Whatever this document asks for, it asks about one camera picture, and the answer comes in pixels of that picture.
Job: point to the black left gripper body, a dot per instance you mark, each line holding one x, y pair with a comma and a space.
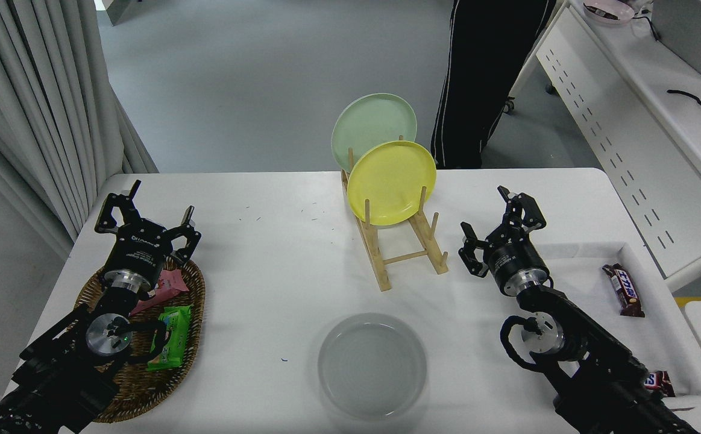
139, 250

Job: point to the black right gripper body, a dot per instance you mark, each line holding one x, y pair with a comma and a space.
516, 256

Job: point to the gray plate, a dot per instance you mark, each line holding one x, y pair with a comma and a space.
371, 367

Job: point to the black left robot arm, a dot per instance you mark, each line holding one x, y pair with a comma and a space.
55, 374

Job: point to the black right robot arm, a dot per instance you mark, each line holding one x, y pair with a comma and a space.
597, 367

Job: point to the wooden plate rack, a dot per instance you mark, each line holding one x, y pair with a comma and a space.
383, 265

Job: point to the yellow plate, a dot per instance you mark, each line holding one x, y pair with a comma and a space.
392, 181

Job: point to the pale green plate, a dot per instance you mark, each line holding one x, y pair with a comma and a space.
368, 123

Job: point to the pink plate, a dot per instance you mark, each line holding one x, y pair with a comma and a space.
609, 12

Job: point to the pink snack pack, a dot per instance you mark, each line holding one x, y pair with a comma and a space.
169, 286

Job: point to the green snack pack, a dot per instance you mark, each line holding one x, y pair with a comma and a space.
172, 337

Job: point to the brown chocolate bar white print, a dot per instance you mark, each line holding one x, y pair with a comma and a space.
624, 289

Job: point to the gray curtain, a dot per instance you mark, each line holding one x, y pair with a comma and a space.
31, 108

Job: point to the brown wicker basket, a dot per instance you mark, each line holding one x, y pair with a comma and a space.
139, 386

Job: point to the person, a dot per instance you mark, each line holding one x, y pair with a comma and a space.
483, 72

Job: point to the white perforated desk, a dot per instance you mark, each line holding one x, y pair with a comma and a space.
645, 120

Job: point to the white tray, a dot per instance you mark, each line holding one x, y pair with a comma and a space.
657, 337

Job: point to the brown Snickers bar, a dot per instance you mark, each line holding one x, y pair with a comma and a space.
660, 384

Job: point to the gray laptop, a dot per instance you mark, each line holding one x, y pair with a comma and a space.
691, 33

